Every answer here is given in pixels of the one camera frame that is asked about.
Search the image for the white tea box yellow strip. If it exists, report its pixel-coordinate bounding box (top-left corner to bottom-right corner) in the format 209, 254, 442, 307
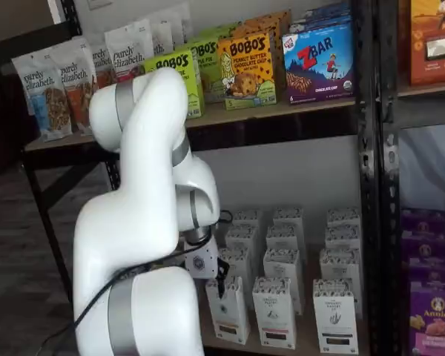
205, 276, 251, 346
224, 225, 261, 257
218, 247, 254, 297
231, 209, 263, 231

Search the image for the black metal shelf rack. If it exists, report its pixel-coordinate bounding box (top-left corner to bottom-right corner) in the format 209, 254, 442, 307
378, 0, 445, 356
0, 0, 380, 356

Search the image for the white tea box dark strip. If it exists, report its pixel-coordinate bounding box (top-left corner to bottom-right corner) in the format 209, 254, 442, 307
319, 247, 362, 316
311, 278, 358, 355
325, 225, 362, 254
326, 207, 361, 229

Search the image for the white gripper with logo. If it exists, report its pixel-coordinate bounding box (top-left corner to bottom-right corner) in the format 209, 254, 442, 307
183, 236, 231, 300

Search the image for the blue Zbar box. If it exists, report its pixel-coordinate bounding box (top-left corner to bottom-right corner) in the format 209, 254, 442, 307
303, 3, 352, 19
281, 20, 356, 105
289, 13, 353, 33

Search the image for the orange snack box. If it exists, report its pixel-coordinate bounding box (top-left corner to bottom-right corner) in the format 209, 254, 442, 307
409, 0, 445, 87

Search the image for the purple Annie's snack box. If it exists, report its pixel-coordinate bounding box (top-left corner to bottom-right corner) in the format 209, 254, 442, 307
400, 229, 445, 260
407, 255, 445, 289
409, 281, 445, 356
399, 209, 445, 234

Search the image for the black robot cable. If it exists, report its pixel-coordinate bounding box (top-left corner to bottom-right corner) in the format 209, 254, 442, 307
36, 209, 233, 352

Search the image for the blue purely elizabeth granola bag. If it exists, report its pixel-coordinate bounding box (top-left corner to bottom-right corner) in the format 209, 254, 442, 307
10, 50, 74, 142

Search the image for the white tea box pink strip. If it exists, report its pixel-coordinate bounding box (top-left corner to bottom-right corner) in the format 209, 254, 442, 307
251, 276, 297, 350
263, 247, 304, 316
266, 224, 305, 254
272, 208, 305, 229

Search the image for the orange purely elizabeth granola bag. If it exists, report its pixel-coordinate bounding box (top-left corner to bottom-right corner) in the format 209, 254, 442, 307
90, 44, 115, 90
58, 36, 99, 136

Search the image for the yellow Bobo's peanut butter box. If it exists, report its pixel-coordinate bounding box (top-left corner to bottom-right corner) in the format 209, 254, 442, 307
229, 20, 285, 102
244, 10, 293, 30
217, 31, 278, 111

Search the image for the green Bobo's apple pie box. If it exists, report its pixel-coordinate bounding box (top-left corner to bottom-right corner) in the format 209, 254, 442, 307
143, 50, 205, 120
198, 21, 243, 42
187, 36, 225, 105

